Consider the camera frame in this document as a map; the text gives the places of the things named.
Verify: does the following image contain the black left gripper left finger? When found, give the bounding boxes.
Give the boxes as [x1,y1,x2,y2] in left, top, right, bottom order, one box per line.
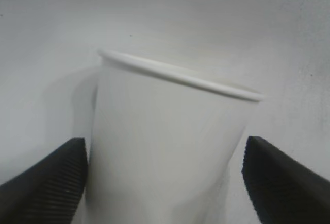
[0,137,89,224]

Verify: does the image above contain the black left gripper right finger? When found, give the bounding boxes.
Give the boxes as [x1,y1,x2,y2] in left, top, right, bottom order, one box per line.
[241,135,330,224]

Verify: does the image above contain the white paper cup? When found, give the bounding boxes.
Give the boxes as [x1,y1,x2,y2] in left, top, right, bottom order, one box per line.
[86,49,265,224]

